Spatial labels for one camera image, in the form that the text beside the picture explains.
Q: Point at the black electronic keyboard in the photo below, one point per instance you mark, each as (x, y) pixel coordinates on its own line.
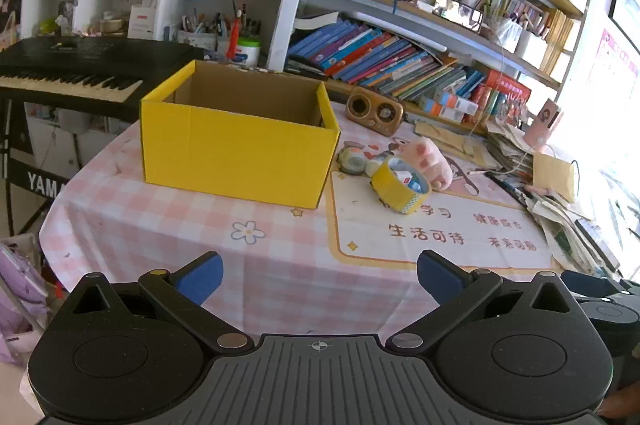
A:
(75, 65)

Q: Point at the stack of papers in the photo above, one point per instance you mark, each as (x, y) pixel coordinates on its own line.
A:
(505, 145)

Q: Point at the yellow cardboard box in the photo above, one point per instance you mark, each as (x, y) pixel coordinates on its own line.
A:
(225, 155)

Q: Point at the white jar with green lid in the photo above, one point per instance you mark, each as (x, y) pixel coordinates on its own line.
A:
(248, 51)

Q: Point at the white box with red label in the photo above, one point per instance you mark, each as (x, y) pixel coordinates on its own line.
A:
(142, 21)

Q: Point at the red flat box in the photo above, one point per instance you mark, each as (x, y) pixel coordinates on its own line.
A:
(507, 87)

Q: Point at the black keyboard stand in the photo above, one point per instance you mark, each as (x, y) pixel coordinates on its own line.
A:
(35, 177)

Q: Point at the purple bag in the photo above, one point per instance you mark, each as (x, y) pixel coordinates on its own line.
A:
(17, 295)

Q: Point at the white pen holder with pens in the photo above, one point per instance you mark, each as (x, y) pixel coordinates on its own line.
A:
(200, 37)

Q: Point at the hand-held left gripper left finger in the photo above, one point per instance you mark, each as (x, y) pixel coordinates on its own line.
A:
(202, 277)

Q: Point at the row of blue and purple books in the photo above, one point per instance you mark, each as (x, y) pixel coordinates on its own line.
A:
(385, 60)

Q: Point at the small white red box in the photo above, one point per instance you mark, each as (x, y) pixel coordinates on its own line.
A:
(406, 179)

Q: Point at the pink checked cloth desktop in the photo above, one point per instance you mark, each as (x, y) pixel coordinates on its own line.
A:
(150, 225)

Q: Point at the orange and white medicine box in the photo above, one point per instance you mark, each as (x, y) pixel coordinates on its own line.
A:
(462, 106)
(435, 105)

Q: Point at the pink card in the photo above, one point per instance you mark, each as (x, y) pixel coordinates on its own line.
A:
(545, 117)

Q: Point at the brown retro radio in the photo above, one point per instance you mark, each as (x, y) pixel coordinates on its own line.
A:
(375, 110)

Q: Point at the tan bowl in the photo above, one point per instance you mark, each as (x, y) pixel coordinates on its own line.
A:
(112, 25)

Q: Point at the small green toy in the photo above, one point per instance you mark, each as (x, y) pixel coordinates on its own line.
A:
(47, 26)

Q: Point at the yellow tape roll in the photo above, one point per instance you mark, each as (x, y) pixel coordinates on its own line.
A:
(395, 196)

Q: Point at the black framed mirror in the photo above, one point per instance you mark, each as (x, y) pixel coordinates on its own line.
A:
(457, 12)

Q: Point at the thick book lying flat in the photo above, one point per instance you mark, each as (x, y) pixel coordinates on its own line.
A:
(320, 22)

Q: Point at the printed cartoon desk mat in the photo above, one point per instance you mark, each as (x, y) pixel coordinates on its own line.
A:
(440, 250)

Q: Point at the brown kraft envelope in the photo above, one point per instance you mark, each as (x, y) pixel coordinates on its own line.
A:
(552, 175)

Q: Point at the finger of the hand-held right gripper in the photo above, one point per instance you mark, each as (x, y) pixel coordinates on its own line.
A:
(580, 280)

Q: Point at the person's right forearm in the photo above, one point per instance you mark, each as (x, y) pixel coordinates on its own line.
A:
(622, 401)

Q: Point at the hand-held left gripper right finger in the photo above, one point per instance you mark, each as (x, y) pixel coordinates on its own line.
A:
(439, 277)

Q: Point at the white storage bin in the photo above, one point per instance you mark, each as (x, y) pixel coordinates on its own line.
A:
(532, 49)
(510, 34)

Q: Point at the pink wall poster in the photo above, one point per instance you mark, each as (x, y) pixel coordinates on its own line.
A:
(617, 65)

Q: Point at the pink plush paw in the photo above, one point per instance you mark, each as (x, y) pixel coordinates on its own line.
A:
(425, 157)

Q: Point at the pile of booklets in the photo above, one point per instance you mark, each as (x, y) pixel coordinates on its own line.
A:
(565, 230)

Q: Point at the grey fluffy plush toy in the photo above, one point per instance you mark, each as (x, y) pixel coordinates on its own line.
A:
(352, 160)

